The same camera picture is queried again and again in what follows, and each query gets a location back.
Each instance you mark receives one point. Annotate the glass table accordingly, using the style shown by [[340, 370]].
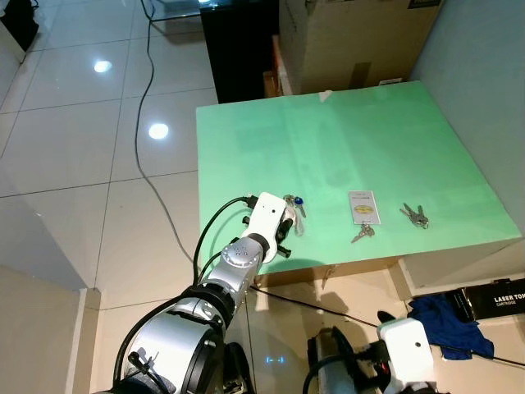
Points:
[[176, 8]]

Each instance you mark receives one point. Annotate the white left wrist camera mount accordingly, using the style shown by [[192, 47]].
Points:
[[264, 215]]

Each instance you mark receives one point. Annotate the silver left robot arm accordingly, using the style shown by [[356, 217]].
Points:
[[176, 336]]

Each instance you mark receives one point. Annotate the silver key bunch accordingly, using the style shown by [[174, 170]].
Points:
[[417, 217]]

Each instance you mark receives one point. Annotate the black cabinet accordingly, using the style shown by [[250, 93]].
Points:
[[238, 49]]

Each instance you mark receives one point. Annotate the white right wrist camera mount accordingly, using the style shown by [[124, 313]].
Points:
[[408, 353]]

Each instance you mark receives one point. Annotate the blue cloth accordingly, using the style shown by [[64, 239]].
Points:
[[447, 324]]

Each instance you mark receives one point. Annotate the black bag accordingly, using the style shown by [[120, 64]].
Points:
[[16, 23]]

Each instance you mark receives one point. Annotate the small white paper scrap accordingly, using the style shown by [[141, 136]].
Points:
[[326, 96]]

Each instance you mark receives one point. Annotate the black laser toner box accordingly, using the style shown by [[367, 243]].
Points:
[[500, 297]]

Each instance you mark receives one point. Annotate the keys with blue tag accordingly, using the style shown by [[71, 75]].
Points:
[[299, 215]]

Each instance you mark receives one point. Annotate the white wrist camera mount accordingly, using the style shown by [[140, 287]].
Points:
[[264, 215], [408, 353]]

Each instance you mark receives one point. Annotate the key with white card tag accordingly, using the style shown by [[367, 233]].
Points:
[[363, 207]]

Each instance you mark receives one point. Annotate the brown cardboard box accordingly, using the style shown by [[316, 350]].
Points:
[[353, 37]]

